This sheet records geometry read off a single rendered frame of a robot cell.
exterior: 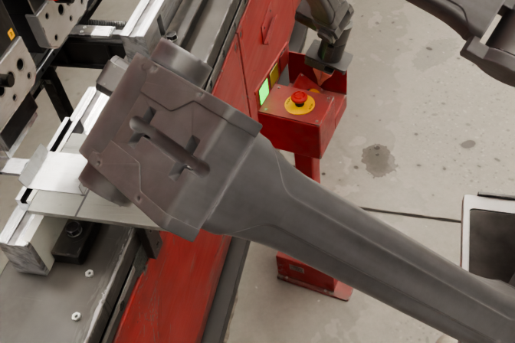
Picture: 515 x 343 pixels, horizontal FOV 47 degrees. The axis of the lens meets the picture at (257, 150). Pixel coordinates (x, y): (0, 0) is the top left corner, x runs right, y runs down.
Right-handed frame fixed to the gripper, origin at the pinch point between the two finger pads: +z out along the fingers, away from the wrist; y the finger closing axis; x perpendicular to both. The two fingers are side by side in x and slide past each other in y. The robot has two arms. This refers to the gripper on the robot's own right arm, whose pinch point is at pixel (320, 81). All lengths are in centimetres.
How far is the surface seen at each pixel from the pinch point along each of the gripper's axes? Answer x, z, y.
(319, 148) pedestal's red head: 14.7, 6.0, -6.5
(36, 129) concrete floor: -17, 112, 115
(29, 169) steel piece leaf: 62, -15, 35
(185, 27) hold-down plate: 4.9, -3.6, 35.3
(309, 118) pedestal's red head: 13.1, -0.7, -2.0
